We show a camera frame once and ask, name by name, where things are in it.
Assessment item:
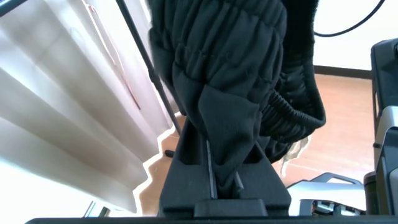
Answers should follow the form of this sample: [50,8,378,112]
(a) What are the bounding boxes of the window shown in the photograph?
[82,200,112,218]

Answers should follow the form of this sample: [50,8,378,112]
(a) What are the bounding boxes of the pink clothes hanger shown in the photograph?
[81,0,142,112]

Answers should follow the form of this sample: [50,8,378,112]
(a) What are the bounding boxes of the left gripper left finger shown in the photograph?
[159,119,218,216]

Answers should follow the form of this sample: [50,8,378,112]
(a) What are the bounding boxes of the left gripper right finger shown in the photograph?
[235,142,292,216]

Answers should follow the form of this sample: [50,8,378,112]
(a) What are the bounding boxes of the beige curtain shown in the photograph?
[0,0,182,215]

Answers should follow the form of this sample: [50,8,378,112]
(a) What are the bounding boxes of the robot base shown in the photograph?
[286,37,398,217]

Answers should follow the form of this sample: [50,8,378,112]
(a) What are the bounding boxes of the black shorts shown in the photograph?
[146,0,327,200]

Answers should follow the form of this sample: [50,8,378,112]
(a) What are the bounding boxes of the black clothes rack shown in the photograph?
[0,0,183,159]

